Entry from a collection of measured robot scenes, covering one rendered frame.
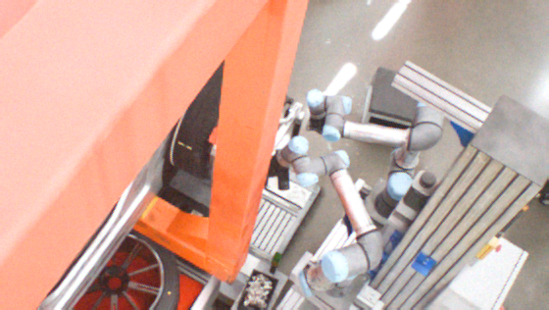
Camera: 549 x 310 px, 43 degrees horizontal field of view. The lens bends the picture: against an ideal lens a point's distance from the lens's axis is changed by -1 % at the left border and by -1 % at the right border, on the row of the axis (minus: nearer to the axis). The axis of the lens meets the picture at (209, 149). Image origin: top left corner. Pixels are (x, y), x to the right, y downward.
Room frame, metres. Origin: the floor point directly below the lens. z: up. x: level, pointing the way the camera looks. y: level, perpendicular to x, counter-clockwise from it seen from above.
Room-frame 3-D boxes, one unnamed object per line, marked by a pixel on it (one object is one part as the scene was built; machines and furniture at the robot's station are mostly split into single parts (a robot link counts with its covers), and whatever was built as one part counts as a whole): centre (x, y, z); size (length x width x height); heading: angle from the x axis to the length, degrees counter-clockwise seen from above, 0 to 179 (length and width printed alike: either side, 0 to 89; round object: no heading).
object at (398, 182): (1.56, -0.90, 0.98); 0.13 x 0.12 x 0.14; 168
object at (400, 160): (1.68, -0.92, 1.19); 0.15 x 0.12 x 0.55; 168
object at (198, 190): (1.98, 0.00, 0.32); 0.40 x 0.30 x 0.28; 153
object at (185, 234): (1.44, 0.17, 0.69); 0.52 x 0.17 x 0.35; 63
